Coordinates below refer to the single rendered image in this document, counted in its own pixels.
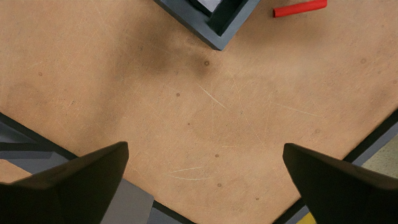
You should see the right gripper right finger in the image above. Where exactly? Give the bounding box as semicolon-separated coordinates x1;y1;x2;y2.
282;143;398;224

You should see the white square plate with hole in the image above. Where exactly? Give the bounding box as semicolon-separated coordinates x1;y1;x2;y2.
190;0;223;18

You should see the red peg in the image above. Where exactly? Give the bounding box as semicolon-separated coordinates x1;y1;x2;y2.
272;0;327;18

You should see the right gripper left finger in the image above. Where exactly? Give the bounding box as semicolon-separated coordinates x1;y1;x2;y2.
0;141;129;224

